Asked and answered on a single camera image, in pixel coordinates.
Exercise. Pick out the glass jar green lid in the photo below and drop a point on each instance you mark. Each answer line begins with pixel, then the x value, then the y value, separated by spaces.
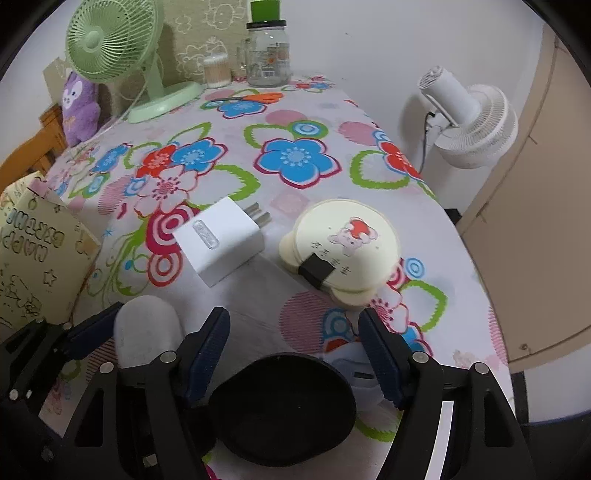
pixel 264 55

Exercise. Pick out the green desk fan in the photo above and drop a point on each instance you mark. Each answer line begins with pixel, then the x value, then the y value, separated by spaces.
pixel 109 40

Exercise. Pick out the cotton swab container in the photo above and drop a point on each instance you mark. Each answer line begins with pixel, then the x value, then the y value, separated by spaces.
pixel 217 71

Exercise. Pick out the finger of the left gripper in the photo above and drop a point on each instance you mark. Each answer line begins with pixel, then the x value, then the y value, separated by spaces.
pixel 81 340

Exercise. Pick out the white earbuds case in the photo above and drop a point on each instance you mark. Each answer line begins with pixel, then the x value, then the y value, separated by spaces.
pixel 145 327

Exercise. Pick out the white wall charger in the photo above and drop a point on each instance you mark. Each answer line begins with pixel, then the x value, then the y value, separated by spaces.
pixel 221 238

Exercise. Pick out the cream round compact mirror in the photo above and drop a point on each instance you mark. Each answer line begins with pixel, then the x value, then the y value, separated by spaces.
pixel 344 248

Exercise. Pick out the purple plush toy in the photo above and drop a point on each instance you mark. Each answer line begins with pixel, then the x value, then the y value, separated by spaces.
pixel 80 109

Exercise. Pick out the black round case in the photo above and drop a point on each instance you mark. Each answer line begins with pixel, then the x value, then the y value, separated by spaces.
pixel 283 409

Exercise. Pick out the white standing fan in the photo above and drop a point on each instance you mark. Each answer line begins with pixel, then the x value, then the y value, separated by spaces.
pixel 471 127

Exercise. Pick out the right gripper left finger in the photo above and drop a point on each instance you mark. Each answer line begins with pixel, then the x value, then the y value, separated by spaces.
pixel 147 422

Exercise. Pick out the beige door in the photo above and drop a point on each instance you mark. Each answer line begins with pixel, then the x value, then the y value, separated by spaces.
pixel 528 229

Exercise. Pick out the yellow cartoon storage box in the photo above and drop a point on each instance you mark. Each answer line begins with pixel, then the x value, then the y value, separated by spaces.
pixel 46 255

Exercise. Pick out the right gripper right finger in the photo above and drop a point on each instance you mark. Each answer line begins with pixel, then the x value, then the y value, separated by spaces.
pixel 485 440

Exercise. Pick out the floral tablecloth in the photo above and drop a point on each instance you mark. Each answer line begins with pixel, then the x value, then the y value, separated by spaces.
pixel 136 183

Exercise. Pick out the wooden chair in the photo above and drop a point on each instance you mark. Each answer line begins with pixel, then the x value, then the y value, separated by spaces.
pixel 39 152

